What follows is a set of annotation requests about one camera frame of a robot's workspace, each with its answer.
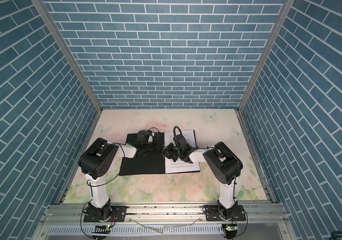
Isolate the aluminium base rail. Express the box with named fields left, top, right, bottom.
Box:
left=33, top=201, right=296, bottom=240

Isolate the aluminium corner post left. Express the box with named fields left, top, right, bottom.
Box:
left=31, top=0, right=103, bottom=114

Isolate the aluminium corner post right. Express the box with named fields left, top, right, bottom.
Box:
left=238, top=0, right=295, bottom=113

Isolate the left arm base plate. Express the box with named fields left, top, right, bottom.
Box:
left=83, top=205, right=127, bottom=223

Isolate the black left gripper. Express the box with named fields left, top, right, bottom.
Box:
left=141, top=139, right=165, bottom=154

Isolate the white cable duct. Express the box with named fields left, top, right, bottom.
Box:
left=47, top=224, right=224, bottom=237

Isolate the aluminium corner post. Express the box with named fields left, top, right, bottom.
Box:
left=238, top=0, right=295, bottom=113
left=31, top=0, right=103, bottom=114

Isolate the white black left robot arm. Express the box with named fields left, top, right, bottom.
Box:
left=78, top=134, right=165, bottom=224

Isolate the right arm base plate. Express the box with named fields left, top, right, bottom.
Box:
left=202, top=203, right=247, bottom=222

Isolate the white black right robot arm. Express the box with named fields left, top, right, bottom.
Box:
left=162, top=142, right=243, bottom=220

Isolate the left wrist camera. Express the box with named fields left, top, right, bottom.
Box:
left=136, top=130, right=155, bottom=145

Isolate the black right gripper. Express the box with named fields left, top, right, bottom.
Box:
left=160, top=143, right=183, bottom=163

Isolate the white text document sheet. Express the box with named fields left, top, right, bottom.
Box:
left=164, top=130, right=200, bottom=174

